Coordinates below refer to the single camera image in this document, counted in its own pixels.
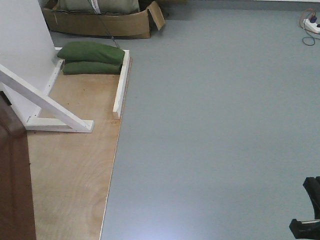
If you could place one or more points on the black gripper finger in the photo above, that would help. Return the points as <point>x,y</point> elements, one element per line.
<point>309,229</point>
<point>312,187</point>

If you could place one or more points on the brown wooden door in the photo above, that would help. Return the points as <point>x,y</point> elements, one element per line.
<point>17,221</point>

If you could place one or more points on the white power strip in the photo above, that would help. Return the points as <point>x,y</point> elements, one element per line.
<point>310,26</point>

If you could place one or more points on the plywood base platform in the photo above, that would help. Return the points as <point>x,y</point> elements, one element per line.
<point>71,172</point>

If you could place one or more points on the brown cardboard box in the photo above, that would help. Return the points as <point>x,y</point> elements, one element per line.
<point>135,25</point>

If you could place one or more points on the upper far green sandbag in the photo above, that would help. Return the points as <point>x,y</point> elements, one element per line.
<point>91,52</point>

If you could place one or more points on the green sandbag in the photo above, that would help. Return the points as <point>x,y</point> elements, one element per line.
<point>88,67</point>
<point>91,52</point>

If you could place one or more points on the lower far green sandbag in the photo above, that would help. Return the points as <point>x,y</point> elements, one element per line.
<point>88,67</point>

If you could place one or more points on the olive sack in box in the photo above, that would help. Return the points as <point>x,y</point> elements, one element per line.
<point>101,6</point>

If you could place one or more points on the far white edge rail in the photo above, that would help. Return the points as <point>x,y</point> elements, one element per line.
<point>122,85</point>

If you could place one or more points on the white door frame panel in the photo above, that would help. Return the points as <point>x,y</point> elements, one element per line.
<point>26,46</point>

